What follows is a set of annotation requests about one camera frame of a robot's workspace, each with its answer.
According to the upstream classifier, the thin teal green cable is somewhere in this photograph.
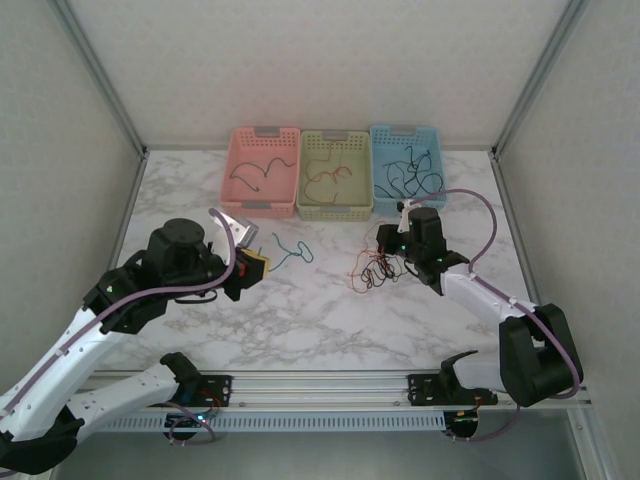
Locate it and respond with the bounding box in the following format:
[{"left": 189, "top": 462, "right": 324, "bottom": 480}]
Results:
[{"left": 258, "top": 232, "right": 317, "bottom": 274}]

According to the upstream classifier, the thin black cable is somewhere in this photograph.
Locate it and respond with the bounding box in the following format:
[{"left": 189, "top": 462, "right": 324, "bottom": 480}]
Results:
[
  {"left": 228, "top": 157, "right": 297, "bottom": 194},
  {"left": 364, "top": 252, "right": 400, "bottom": 289},
  {"left": 374, "top": 148, "right": 445, "bottom": 201}
]

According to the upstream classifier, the black cable with white stripe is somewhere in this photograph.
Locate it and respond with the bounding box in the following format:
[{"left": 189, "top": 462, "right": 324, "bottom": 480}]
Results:
[{"left": 360, "top": 249, "right": 401, "bottom": 290}]

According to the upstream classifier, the thin dark blue cable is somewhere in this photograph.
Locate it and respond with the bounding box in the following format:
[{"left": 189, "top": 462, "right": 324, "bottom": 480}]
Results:
[{"left": 384, "top": 146, "right": 419, "bottom": 199}]

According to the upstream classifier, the coloured wire pile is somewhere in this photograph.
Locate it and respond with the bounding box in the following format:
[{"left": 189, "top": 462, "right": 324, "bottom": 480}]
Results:
[{"left": 347, "top": 225, "right": 402, "bottom": 297}]

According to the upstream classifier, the thin orange cable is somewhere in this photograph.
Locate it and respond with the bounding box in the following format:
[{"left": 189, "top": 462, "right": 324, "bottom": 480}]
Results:
[{"left": 307, "top": 164, "right": 355, "bottom": 185}]

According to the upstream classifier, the pink perforated plastic basket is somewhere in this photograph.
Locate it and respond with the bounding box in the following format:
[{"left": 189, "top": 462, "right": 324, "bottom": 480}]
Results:
[{"left": 219, "top": 125, "right": 302, "bottom": 220}]

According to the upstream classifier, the green perforated plastic basket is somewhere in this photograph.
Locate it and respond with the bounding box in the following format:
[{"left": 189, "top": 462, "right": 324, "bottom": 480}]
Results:
[{"left": 296, "top": 128, "right": 375, "bottom": 223}]

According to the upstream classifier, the blue perforated plastic basket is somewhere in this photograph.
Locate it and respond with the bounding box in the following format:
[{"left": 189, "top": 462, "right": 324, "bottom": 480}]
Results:
[{"left": 368, "top": 123, "right": 446, "bottom": 218}]

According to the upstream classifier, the circuit board with LED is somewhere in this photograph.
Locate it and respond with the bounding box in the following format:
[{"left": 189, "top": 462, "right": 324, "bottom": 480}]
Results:
[
  {"left": 166, "top": 412, "right": 214, "bottom": 431},
  {"left": 449, "top": 408, "right": 481, "bottom": 437}
]

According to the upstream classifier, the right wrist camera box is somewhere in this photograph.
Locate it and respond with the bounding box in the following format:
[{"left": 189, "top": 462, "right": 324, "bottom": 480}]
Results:
[{"left": 396, "top": 197, "right": 420, "bottom": 234}]

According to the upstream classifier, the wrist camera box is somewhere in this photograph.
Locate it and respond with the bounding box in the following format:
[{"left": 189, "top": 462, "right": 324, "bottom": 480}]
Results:
[
  {"left": 396, "top": 197, "right": 420, "bottom": 234},
  {"left": 207, "top": 207, "right": 262, "bottom": 251}
]

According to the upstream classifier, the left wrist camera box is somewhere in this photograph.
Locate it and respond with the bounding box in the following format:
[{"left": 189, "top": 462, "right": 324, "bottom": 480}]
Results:
[{"left": 207, "top": 207, "right": 262, "bottom": 251}]

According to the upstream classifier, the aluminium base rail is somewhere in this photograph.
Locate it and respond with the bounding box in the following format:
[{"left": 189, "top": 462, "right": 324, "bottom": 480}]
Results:
[{"left": 84, "top": 368, "right": 501, "bottom": 410}]

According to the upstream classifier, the slotted grey cable duct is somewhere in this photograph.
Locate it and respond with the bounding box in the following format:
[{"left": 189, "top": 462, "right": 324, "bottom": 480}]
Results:
[{"left": 107, "top": 412, "right": 447, "bottom": 432}]

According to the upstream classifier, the aluminium frame post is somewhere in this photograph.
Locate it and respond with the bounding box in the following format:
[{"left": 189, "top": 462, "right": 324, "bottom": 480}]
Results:
[
  {"left": 58, "top": 0, "right": 149, "bottom": 157},
  {"left": 491, "top": 0, "right": 587, "bottom": 160}
]

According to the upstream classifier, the aluminium corner post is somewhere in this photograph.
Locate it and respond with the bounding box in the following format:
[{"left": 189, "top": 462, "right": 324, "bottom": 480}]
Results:
[{"left": 564, "top": 402, "right": 606, "bottom": 480}]

